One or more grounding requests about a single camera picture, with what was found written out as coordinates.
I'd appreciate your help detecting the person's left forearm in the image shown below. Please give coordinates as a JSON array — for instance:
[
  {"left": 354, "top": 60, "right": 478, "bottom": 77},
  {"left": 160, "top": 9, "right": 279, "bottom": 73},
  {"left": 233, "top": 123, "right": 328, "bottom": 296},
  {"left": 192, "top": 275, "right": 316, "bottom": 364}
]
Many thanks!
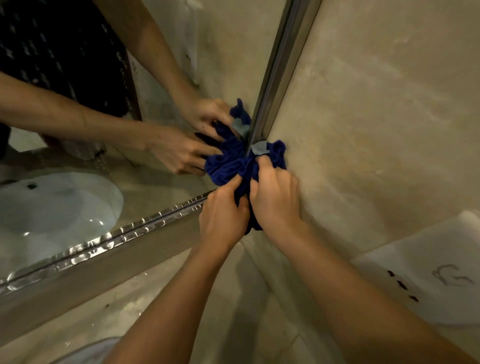
[{"left": 103, "top": 239, "right": 243, "bottom": 364}]

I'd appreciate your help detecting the white wall socket panel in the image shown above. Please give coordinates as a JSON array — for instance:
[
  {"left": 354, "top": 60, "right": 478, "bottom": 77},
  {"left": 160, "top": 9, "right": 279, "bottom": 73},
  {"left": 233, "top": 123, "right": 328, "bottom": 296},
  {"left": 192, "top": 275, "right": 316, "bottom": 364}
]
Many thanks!
[{"left": 352, "top": 209, "right": 480, "bottom": 327}]

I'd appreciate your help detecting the silver framed wall mirror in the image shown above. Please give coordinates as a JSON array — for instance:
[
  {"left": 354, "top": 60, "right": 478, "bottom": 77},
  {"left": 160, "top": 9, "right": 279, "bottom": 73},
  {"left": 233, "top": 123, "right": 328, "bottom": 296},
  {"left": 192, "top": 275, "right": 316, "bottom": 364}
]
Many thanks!
[{"left": 0, "top": 0, "right": 324, "bottom": 297}]

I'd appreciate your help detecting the white ceramic sink basin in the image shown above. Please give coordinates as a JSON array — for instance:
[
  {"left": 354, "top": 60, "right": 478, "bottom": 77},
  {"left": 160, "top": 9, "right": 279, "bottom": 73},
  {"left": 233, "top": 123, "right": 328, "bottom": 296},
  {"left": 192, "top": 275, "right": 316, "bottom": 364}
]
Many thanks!
[{"left": 52, "top": 336, "right": 122, "bottom": 364}]

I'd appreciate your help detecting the person's left hand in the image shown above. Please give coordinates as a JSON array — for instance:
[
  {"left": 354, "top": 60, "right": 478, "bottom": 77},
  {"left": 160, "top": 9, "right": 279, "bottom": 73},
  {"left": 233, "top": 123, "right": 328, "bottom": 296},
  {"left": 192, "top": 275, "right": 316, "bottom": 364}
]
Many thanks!
[{"left": 197, "top": 174, "right": 251, "bottom": 260}]

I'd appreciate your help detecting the blue microfibre cloth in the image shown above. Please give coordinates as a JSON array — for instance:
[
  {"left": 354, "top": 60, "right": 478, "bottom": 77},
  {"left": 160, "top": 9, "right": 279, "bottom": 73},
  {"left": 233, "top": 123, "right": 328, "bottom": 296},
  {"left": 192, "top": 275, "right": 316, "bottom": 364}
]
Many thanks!
[{"left": 234, "top": 140, "right": 287, "bottom": 235}]

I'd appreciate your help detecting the person's right hand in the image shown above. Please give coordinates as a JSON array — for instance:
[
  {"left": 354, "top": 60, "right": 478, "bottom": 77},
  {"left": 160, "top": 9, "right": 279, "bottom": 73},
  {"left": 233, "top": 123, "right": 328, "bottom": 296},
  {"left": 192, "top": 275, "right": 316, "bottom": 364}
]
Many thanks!
[{"left": 248, "top": 154, "right": 313, "bottom": 248}]

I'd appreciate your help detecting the person's right forearm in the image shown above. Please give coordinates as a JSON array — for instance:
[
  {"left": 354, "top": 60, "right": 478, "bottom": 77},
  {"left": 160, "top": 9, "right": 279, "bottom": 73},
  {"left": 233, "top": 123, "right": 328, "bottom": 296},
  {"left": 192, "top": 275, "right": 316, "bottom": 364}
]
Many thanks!
[{"left": 268, "top": 221, "right": 480, "bottom": 364}]

